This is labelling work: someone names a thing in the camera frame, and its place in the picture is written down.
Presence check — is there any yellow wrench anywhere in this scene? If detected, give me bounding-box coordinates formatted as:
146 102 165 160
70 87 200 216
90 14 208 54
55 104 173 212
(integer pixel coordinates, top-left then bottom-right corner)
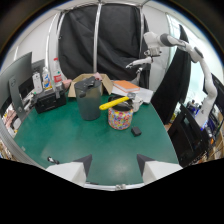
98 92 137 111

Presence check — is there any small black clip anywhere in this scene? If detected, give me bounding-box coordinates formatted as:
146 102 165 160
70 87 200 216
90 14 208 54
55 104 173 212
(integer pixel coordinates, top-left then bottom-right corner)
46 156 61 165

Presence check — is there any small black box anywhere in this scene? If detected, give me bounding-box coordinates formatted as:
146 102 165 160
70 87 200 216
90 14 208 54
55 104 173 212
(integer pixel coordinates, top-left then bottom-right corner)
130 126 143 137

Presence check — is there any colourful patterned round tin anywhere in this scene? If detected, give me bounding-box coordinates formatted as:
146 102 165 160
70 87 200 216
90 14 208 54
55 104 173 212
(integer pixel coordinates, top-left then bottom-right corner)
107 105 134 131

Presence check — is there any grey cylindrical bin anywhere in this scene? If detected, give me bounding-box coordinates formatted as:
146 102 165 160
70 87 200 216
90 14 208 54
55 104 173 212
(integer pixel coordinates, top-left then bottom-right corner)
73 76 102 121

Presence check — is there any black toolbox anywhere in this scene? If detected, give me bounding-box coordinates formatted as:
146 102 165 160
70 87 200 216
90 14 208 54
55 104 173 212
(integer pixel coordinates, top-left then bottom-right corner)
34 87 67 115

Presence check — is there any white paper stack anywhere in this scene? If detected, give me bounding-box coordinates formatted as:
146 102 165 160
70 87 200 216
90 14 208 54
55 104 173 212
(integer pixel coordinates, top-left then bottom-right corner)
111 83 155 104

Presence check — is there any orange book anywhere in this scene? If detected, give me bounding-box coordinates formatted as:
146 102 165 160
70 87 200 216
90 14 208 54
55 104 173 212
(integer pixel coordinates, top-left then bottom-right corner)
113 80 141 93

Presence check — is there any open cardboard box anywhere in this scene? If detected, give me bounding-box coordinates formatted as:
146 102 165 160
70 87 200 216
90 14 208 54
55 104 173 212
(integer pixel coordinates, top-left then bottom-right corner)
67 73 114 98

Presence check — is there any white label bottle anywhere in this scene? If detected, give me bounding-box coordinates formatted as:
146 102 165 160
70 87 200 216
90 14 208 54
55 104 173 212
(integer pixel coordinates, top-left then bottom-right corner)
32 71 44 95

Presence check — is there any blue label plastic bottle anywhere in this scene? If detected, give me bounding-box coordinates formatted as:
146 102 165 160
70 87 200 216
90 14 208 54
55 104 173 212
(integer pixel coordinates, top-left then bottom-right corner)
41 66 53 92

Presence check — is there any red label plastic bottle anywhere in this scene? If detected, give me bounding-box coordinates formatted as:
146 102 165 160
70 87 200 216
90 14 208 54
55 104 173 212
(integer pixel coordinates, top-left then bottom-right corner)
52 57 64 90

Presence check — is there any grey computer monitor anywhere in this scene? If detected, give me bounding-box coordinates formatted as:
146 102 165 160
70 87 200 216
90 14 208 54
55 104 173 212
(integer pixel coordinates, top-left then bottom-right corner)
0 51 34 122

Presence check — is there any black curtain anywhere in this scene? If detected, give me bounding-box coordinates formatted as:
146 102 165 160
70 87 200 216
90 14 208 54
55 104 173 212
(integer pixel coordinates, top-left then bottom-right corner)
58 3 151 89

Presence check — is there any silver metal frame pole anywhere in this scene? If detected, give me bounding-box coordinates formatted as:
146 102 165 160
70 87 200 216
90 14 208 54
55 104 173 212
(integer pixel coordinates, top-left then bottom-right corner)
92 2 102 74

